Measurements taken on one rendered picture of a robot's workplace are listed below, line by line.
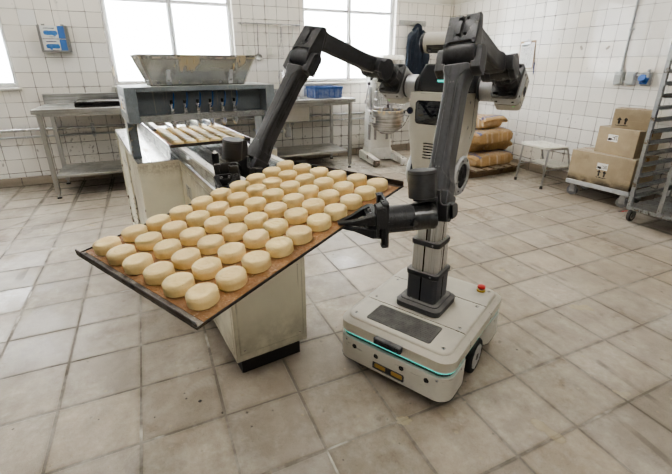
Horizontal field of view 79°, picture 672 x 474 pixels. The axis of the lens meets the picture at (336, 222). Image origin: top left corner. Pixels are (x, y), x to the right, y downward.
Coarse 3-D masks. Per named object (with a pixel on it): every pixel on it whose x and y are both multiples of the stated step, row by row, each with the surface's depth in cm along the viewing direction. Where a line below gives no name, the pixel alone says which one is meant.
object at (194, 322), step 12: (396, 180) 99; (324, 240) 78; (84, 252) 81; (96, 264) 75; (288, 264) 71; (120, 276) 69; (132, 288) 68; (144, 288) 68; (252, 288) 65; (156, 300) 63; (180, 312) 59; (192, 324) 58; (204, 324) 59
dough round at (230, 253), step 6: (222, 246) 74; (228, 246) 74; (234, 246) 74; (240, 246) 74; (222, 252) 73; (228, 252) 72; (234, 252) 72; (240, 252) 72; (222, 258) 72; (228, 258) 72; (234, 258) 72; (240, 258) 73
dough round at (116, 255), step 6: (120, 246) 78; (126, 246) 77; (132, 246) 77; (108, 252) 76; (114, 252) 76; (120, 252) 75; (126, 252) 75; (132, 252) 76; (108, 258) 75; (114, 258) 74; (120, 258) 74; (114, 264) 75; (120, 264) 75
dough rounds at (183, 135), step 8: (160, 128) 241; (168, 128) 242; (176, 128) 241; (184, 128) 241; (192, 128) 243; (200, 128) 241; (208, 128) 241; (216, 128) 242; (224, 128) 242; (160, 136) 226; (168, 136) 214; (176, 136) 215; (184, 136) 214; (192, 136) 218; (200, 136) 214; (208, 136) 216; (216, 136) 214; (224, 136) 214; (232, 136) 218; (240, 136) 214; (168, 144) 203
